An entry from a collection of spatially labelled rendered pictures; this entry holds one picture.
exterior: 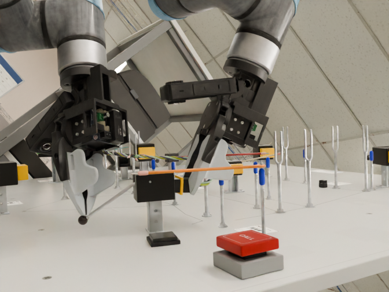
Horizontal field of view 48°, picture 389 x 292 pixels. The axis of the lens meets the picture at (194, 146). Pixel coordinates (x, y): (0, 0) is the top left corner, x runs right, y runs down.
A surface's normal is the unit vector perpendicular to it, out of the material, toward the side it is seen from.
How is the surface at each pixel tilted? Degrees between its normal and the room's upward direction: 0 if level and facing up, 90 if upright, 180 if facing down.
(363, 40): 179
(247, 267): 90
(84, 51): 89
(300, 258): 55
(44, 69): 90
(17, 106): 90
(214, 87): 99
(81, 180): 125
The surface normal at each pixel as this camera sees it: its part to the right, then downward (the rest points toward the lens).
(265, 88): 0.26, 0.04
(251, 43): -0.19, -0.14
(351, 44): -0.68, 0.63
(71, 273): -0.04, -1.00
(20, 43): 0.17, 0.84
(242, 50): -0.46, -0.24
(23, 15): 0.76, 0.58
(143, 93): 0.50, 0.05
